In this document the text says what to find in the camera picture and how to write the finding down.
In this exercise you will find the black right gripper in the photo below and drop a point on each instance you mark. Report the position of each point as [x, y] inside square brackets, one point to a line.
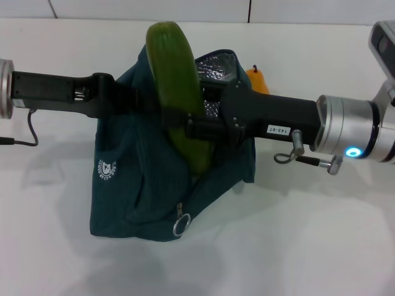
[277, 114]

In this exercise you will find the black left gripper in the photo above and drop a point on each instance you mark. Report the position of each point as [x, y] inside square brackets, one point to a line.
[55, 92]

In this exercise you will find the orange yellow pear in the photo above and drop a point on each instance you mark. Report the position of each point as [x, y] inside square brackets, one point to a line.
[259, 81]

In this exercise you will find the green cucumber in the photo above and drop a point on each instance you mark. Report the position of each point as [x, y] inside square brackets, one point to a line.
[172, 61]

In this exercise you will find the dark teal insulated lunch bag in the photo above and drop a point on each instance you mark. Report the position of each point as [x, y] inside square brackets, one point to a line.
[129, 191]

